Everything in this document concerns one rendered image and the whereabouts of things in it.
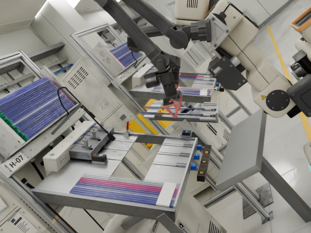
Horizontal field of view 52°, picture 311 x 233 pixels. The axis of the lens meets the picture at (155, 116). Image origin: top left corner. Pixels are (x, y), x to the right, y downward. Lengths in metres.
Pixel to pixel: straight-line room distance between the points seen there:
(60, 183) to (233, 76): 0.99
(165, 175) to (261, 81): 0.65
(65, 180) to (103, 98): 1.38
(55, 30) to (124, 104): 2.62
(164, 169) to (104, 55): 1.52
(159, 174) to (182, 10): 0.81
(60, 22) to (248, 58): 3.96
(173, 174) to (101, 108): 1.50
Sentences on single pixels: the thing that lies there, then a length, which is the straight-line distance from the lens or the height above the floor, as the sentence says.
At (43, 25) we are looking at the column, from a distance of 5.34.
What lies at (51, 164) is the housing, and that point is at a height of 1.22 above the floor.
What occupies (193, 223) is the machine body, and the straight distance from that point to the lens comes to 2.08.
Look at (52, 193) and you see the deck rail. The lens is 1.62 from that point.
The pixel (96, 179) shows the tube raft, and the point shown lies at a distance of 1.65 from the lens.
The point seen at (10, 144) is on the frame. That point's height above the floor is 1.43.
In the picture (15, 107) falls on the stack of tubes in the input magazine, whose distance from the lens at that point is 1.85.
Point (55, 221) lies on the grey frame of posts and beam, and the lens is 1.67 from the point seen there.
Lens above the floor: 1.23
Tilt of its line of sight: 7 degrees down
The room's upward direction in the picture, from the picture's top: 43 degrees counter-clockwise
